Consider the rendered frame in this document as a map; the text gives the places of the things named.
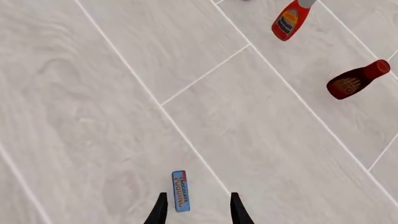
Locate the red ketchup bottle grey cap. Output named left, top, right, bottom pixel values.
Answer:
left=271, top=0, right=318, bottom=42

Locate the dark brown sauce bottle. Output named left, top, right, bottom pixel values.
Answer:
left=326, top=58, right=391, bottom=101

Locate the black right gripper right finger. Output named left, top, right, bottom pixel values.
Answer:
left=230, top=192, right=256, bottom=224

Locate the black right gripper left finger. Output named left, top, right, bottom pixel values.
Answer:
left=143, top=192, right=168, bottom=224

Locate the blue chocolate pudding box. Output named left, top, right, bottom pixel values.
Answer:
left=172, top=170, right=191, bottom=213

